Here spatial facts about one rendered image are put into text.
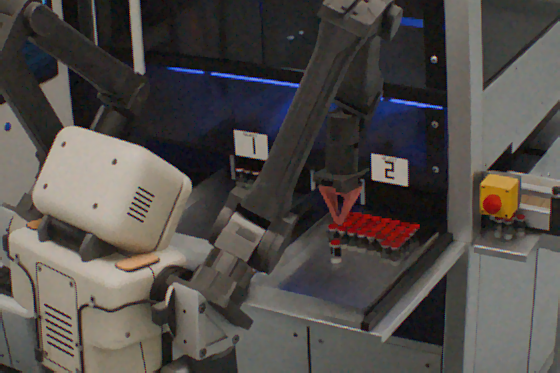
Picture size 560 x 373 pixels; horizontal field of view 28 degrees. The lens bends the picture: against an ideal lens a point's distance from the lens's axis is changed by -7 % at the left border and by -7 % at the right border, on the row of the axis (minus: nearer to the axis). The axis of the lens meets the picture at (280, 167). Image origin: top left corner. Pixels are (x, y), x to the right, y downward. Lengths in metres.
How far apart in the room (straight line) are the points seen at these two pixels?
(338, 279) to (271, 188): 0.68
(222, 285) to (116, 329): 0.17
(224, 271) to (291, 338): 1.16
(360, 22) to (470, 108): 0.77
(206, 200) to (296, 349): 0.43
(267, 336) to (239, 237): 1.18
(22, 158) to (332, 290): 0.84
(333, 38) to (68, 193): 0.46
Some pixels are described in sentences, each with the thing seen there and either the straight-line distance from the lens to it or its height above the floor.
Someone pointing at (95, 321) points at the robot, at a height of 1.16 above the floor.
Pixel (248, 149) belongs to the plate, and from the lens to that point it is 2.64.
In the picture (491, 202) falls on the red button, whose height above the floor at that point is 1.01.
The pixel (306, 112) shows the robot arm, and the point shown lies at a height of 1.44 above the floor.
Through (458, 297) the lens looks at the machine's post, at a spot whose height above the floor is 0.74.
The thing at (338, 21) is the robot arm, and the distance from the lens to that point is 1.62.
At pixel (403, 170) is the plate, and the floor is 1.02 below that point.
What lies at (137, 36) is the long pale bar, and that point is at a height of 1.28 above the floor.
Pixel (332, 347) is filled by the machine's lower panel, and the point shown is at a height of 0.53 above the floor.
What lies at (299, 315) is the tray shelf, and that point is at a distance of 2.24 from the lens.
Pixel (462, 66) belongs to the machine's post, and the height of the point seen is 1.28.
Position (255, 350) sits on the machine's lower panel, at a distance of 2.92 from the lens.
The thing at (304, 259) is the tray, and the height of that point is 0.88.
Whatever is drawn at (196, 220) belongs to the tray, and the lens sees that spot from 2.63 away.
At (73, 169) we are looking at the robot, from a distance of 1.77.
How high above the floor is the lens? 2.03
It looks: 24 degrees down
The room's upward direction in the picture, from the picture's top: 4 degrees counter-clockwise
